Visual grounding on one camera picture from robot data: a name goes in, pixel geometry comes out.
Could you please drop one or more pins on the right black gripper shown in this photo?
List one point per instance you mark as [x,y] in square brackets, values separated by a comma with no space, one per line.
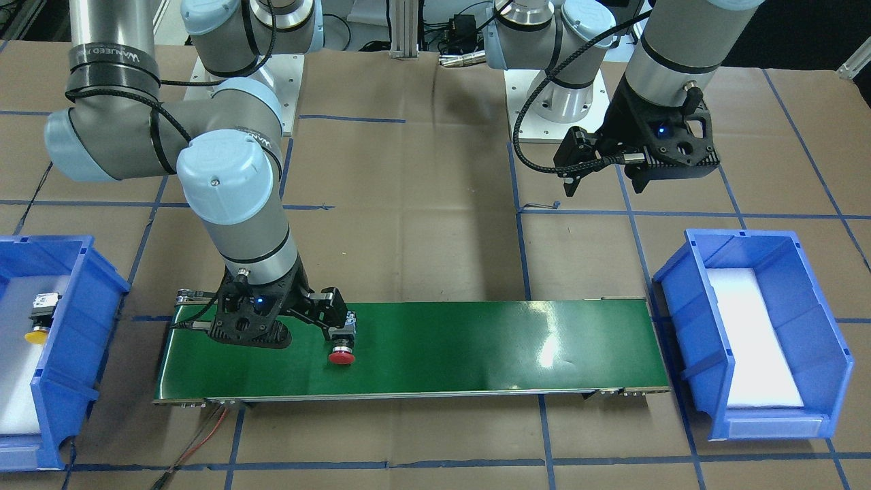
[297,294]

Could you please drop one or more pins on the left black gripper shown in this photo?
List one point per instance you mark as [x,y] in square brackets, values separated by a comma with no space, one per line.
[620,124]

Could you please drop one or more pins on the red mushroom push button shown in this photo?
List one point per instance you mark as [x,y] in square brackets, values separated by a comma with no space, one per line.
[342,339]

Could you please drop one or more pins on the yellow mushroom push button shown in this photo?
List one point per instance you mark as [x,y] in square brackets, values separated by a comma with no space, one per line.
[42,313]

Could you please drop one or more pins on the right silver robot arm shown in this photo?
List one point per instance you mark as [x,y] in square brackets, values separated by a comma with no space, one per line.
[224,149]

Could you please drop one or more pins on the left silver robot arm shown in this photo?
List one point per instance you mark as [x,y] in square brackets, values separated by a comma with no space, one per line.
[682,45]

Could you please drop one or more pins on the green conveyor belt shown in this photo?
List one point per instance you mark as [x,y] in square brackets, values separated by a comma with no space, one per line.
[406,350]

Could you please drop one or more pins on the white foam pad bin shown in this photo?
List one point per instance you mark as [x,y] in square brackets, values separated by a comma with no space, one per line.
[19,357]
[761,378]

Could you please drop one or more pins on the blue bin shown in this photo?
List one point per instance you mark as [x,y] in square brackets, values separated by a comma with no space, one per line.
[815,350]
[64,384]

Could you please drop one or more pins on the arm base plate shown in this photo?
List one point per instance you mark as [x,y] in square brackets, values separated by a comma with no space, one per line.
[283,73]
[556,109]

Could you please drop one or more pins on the aluminium frame post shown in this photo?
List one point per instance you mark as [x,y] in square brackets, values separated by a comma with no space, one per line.
[404,28]

